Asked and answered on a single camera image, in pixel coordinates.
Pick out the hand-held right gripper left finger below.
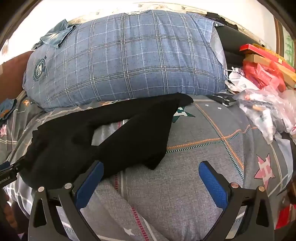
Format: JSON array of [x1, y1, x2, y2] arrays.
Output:
[[28, 161, 104, 241]]

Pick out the long red box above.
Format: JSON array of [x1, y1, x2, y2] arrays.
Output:
[[239, 44, 295, 72]]

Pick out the grey star-print bedsheet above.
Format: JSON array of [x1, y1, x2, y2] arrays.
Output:
[[0, 93, 296, 241]]

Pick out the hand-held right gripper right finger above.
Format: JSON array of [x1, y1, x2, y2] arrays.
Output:
[[198, 161, 275, 241]]

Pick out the red plastic bag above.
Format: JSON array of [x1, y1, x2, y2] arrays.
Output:
[[242, 62, 287, 92]]

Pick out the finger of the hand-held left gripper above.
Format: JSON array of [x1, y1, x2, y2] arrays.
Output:
[[0, 159, 25, 172]]

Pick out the black cushion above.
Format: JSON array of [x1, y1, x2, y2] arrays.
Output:
[[215, 23, 260, 70]]

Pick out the blue plaid pillow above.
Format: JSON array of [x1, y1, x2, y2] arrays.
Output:
[[22, 10, 228, 111]]

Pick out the red packet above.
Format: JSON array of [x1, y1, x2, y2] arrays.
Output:
[[276, 204, 296, 230]]

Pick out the black packet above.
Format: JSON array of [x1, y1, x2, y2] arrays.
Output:
[[206, 93, 237, 107]]

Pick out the black pants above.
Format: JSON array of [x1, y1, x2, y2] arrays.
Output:
[[20, 92, 194, 189]]

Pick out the denim garment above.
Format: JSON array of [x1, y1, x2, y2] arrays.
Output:
[[32, 19, 77, 49], [0, 98, 17, 121]]

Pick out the clear plastic bag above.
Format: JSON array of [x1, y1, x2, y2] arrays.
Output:
[[233, 86, 296, 144]]

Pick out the white plastic bag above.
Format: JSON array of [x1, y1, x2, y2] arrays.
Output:
[[224, 67, 259, 94]]

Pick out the brown headboard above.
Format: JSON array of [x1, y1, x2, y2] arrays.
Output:
[[0, 50, 34, 98]]

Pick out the framed wall picture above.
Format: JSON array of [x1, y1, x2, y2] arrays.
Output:
[[274, 19, 296, 67]]

